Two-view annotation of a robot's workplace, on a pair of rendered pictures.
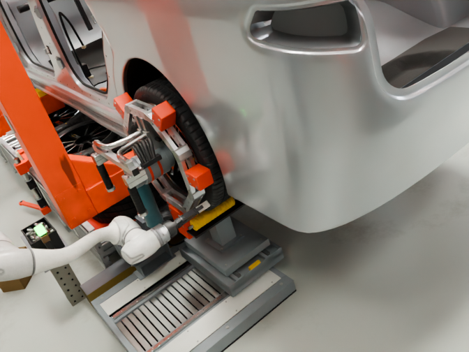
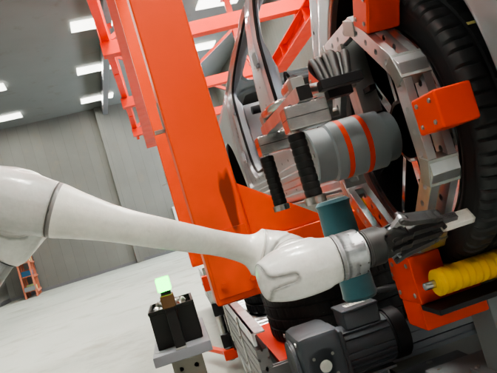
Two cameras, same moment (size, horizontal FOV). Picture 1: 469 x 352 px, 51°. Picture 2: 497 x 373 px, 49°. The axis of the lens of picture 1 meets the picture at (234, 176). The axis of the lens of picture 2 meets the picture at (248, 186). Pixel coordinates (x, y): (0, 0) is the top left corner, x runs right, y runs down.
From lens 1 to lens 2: 132 cm
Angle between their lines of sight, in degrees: 38
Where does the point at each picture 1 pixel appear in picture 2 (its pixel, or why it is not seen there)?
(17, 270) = (12, 199)
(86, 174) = (257, 214)
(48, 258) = (86, 203)
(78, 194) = not seen: hidden behind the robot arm
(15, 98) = (170, 67)
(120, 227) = (269, 234)
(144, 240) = (307, 246)
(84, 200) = not seen: hidden behind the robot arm
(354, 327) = not seen: outside the picture
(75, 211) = (228, 274)
